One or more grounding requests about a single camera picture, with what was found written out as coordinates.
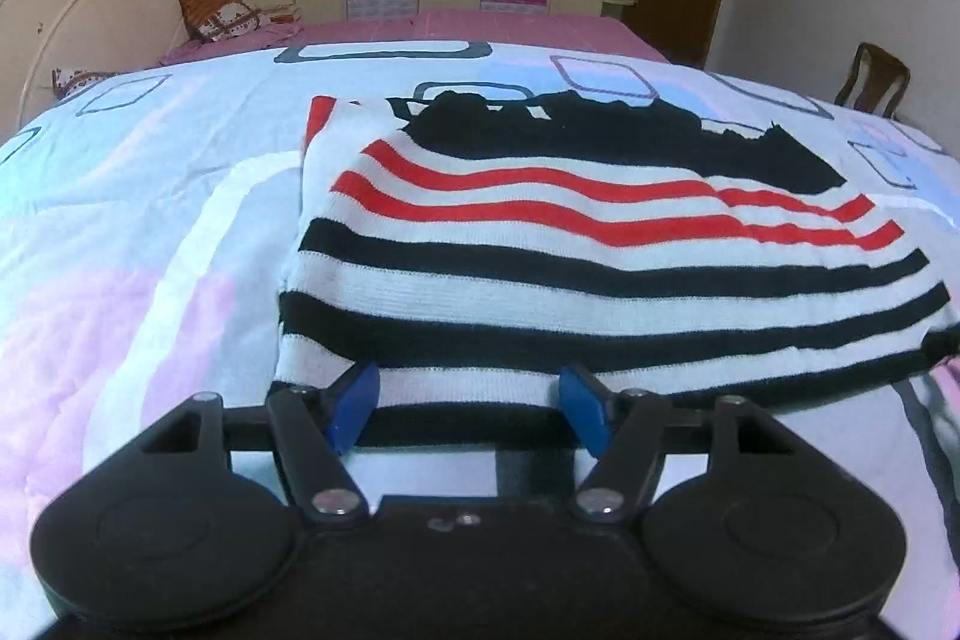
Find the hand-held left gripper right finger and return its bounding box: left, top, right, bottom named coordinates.
left=561, top=364, right=826, bottom=525

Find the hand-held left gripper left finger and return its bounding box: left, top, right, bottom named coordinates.
left=90, top=362, right=381, bottom=528

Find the striped knit sweater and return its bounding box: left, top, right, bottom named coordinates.
left=270, top=91, right=960, bottom=450

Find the patterned bed blanket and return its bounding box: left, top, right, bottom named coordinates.
left=0, top=40, right=960, bottom=637

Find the pink bedsheet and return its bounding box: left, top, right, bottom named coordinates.
left=157, top=8, right=672, bottom=67

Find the orange patterned pillow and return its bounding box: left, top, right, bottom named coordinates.
left=178, top=0, right=301, bottom=45

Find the white and red patterned pillow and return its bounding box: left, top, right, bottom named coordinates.
left=51, top=66, right=121, bottom=101

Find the brown wooden chair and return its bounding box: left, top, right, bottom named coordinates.
left=834, top=42, right=912, bottom=120

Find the cream curved headboard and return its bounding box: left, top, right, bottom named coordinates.
left=0, top=0, right=226, bottom=131

